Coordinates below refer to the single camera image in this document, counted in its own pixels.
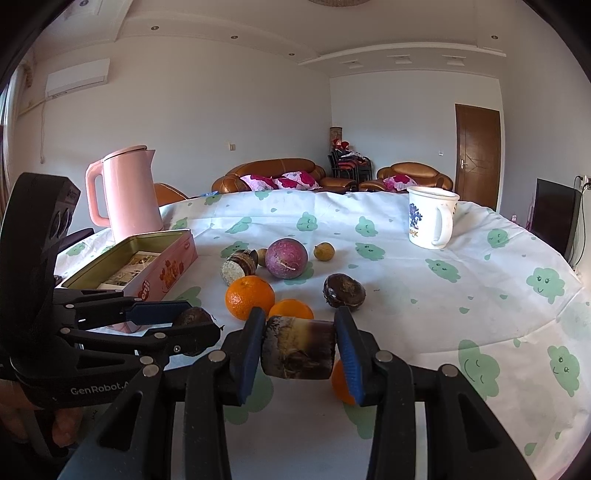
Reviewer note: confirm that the brown leather long sofa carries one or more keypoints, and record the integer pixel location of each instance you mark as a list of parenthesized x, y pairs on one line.
[(231, 182)]

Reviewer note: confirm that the white floral mug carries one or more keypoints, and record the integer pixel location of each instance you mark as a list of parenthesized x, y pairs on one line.
[(431, 216)]

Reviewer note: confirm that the black television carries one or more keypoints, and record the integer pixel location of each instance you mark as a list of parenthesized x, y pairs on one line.
[(555, 215)]

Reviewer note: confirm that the dark sugarcane piece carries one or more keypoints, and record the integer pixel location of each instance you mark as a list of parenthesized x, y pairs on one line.
[(298, 348)]

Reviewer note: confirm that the brown leather armchair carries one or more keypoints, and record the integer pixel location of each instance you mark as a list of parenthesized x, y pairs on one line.
[(423, 174)]

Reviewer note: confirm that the pink floral armchair cushion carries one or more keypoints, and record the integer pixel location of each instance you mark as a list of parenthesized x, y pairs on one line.
[(399, 183)]

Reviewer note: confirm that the orange chair back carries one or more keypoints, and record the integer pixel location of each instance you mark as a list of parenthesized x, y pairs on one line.
[(166, 194)]

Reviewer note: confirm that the orange tangerine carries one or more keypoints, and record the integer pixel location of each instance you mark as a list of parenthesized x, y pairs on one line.
[(340, 386), (291, 308), (246, 293)]

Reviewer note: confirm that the pink tin box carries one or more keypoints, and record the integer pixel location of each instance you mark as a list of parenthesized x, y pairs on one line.
[(143, 267)]

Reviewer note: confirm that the person's left hand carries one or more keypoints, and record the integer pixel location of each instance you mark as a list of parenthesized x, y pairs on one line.
[(16, 409)]

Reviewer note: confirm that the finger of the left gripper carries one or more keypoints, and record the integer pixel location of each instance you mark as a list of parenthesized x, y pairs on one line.
[(152, 341), (134, 310)]

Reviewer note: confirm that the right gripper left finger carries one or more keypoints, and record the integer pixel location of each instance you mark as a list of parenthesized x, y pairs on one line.
[(132, 440)]

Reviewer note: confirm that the pink electric kettle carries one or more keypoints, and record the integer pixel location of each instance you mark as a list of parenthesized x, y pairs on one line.
[(129, 193)]

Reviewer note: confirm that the small yellow longan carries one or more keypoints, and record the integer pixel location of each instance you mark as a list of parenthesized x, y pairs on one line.
[(324, 252)]

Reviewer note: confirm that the purple passion fruit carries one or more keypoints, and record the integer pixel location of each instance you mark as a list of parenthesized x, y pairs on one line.
[(286, 259)]

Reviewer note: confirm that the small brown longan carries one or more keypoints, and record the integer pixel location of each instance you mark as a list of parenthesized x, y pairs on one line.
[(261, 257)]

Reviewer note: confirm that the dark wrinkled passion fruit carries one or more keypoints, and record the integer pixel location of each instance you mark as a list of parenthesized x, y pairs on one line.
[(340, 290)]

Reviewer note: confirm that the stacked chairs in corner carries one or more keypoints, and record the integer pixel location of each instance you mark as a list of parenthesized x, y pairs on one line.
[(345, 162)]

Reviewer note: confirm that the white green-cloud tablecloth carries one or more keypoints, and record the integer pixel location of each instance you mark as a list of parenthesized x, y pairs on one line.
[(497, 302)]

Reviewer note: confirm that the white air conditioner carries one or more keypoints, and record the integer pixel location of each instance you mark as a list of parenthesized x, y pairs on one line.
[(76, 78)]

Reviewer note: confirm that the brown wooden door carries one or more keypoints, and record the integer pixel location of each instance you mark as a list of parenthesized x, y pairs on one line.
[(479, 148)]

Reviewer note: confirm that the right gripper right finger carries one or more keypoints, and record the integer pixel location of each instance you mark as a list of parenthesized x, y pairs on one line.
[(465, 440)]

